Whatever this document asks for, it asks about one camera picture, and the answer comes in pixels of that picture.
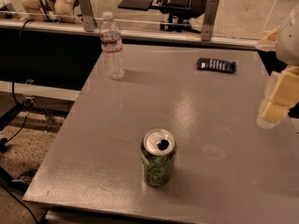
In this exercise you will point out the clear plastic water bottle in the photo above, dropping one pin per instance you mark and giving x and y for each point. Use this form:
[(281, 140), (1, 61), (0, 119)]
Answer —
[(111, 43)]

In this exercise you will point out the seated person in beige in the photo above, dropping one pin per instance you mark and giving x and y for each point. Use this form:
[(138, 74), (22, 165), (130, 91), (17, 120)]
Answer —
[(63, 9)]

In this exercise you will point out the left metal rail bracket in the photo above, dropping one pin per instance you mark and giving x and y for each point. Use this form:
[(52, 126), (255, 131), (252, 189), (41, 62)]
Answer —
[(89, 23)]

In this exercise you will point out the metal railing bar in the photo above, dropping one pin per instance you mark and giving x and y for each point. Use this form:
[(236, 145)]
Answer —
[(140, 35)]

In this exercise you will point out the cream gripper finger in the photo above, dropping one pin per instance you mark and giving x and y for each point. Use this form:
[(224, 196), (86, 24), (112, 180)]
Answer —
[(269, 42), (280, 95)]

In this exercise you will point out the right metal rail bracket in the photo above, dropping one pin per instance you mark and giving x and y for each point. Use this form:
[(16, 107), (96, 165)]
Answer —
[(209, 19)]

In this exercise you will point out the black office chair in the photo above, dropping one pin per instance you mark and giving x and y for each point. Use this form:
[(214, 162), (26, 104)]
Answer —
[(179, 14)]

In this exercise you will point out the green soda can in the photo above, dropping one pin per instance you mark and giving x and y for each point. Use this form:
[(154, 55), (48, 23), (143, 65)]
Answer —
[(158, 151)]

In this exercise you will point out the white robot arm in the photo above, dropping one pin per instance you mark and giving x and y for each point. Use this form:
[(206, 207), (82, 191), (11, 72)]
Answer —
[(287, 48)]

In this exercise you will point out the metal rail bracket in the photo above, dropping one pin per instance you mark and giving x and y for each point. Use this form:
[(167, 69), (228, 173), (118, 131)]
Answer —
[(89, 23), (209, 19)]

